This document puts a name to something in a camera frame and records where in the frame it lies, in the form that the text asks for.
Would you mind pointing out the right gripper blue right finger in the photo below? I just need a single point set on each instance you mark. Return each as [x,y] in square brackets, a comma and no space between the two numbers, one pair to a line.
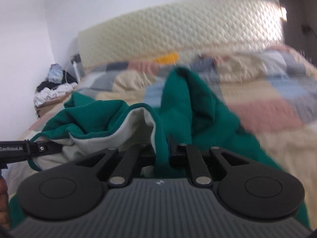
[187,162]

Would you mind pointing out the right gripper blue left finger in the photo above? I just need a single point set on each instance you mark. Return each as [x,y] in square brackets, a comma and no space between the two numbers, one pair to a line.
[131,164]

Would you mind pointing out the pile of clothes on nightstand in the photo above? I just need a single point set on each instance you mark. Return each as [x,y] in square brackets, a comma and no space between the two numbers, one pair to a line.
[57,84]

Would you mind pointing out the person's left hand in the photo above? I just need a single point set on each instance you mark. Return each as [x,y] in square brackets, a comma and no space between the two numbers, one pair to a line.
[4,205]

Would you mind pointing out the wooden nightstand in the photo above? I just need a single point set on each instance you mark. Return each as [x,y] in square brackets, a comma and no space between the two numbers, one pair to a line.
[46,107]

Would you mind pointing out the white bottle on nightstand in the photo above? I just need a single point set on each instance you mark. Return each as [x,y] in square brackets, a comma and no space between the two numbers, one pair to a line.
[76,71]

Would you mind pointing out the patchwork quilt bedspread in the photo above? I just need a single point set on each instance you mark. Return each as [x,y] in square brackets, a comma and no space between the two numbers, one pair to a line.
[259,105]

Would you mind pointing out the cream quilted headboard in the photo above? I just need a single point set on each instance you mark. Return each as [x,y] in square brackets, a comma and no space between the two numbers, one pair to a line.
[183,27]

